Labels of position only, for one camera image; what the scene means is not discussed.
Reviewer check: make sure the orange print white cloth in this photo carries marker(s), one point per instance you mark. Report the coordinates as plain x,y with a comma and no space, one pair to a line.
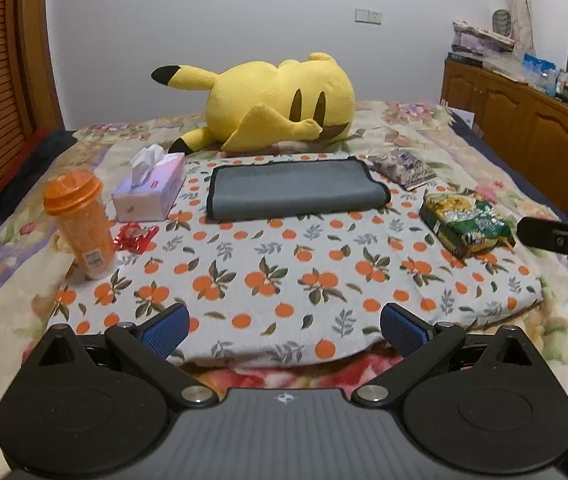
295,291

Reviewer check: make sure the beige curtain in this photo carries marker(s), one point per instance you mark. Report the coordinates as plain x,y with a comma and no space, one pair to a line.
522,30

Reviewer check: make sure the blue white box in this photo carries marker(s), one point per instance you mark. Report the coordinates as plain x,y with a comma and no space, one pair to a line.
536,70

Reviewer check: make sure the floral bed blanket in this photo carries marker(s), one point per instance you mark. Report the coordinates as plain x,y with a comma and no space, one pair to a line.
34,259

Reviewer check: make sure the purple and grey microfibre towel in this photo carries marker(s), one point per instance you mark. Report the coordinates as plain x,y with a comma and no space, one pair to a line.
292,188

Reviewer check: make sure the green yellow snack bag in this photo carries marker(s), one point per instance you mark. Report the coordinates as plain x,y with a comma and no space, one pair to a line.
465,223

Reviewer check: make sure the yellow Pikachu plush toy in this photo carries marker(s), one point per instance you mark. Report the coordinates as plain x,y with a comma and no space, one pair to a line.
254,105

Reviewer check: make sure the stack of folded papers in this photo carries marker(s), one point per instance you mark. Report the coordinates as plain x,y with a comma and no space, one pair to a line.
468,39

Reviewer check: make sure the purple snack packet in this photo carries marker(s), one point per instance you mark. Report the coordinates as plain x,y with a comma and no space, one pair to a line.
403,168

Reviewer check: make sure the pastel tissue box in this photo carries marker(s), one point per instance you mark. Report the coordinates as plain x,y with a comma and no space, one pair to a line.
151,186

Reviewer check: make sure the red candy wrapper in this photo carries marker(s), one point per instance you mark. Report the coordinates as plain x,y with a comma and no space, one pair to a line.
132,237

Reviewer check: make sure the white wall socket plate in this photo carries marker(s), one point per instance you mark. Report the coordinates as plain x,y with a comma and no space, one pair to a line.
366,16

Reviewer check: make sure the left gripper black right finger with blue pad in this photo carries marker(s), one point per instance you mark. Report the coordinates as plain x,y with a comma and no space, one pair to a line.
424,349

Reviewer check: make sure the orange plastic bottle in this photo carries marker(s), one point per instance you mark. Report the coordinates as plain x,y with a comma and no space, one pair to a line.
74,200

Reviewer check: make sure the green hand fan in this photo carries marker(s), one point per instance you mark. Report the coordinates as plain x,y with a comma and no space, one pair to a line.
501,22

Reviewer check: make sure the wooden sideboard cabinet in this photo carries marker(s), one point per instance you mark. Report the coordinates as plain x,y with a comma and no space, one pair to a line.
527,129

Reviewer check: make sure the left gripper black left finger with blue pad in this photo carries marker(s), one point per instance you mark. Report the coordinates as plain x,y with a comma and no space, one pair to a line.
144,349

